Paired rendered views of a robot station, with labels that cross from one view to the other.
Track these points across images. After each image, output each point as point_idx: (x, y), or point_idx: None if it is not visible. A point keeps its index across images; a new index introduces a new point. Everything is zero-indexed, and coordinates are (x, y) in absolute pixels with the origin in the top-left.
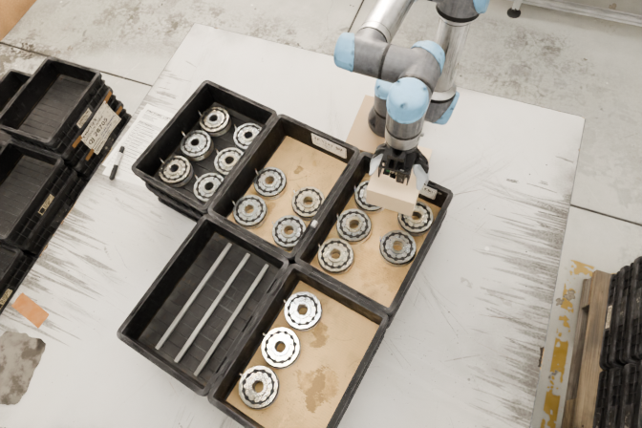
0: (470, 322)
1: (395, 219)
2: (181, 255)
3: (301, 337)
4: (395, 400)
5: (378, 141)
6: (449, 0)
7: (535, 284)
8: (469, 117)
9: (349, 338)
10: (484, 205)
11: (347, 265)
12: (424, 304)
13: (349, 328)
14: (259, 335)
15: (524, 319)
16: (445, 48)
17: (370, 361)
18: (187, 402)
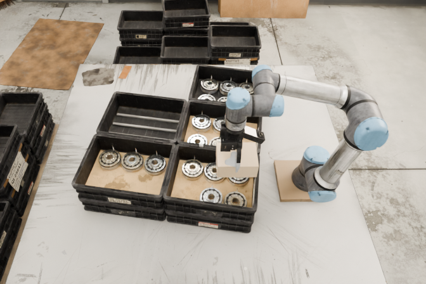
0: (189, 271)
1: None
2: (161, 100)
3: (141, 170)
4: (127, 239)
5: (287, 177)
6: (349, 123)
7: None
8: (342, 230)
9: (148, 192)
10: (277, 258)
11: (188, 175)
12: (191, 239)
13: (154, 190)
14: (135, 149)
15: None
16: (336, 151)
17: (139, 208)
18: None
